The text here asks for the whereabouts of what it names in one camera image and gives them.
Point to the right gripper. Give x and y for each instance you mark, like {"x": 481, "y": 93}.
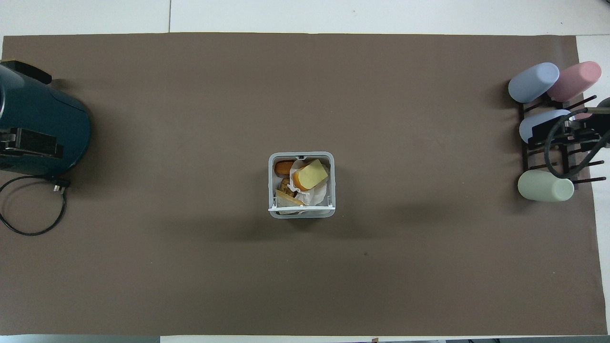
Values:
{"x": 591, "y": 127}

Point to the grey trash bin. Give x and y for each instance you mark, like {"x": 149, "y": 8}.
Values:
{"x": 332, "y": 181}

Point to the pink cup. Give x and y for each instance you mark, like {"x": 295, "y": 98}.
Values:
{"x": 574, "y": 81}

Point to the blue cup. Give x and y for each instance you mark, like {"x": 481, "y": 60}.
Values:
{"x": 536, "y": 121}
{"x": 533, "y": 83}

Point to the dark cup rack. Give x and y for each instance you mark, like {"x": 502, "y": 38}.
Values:
{"x": 525, "y": 157}

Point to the green cup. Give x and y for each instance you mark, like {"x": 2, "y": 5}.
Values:
{"x": 545, "y": 186}

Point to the yellow cheese wedge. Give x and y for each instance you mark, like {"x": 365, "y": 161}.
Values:
{"x": 312, "y": 175}

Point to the crumpled white paper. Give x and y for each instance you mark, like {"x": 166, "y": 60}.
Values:
{"x": 316, "y": 196}

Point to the orange bread roll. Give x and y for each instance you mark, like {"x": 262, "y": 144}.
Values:
{"x": 284, "y": 167}

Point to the brown cookie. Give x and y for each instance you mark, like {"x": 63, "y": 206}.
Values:
{"x": 286, "y": 186}

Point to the beige sandwich wedge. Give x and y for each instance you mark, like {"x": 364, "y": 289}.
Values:
{"x": 286, "y": 200}

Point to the teal coffee machine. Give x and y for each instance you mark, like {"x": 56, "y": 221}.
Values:
{"x": 43, "y": 119}

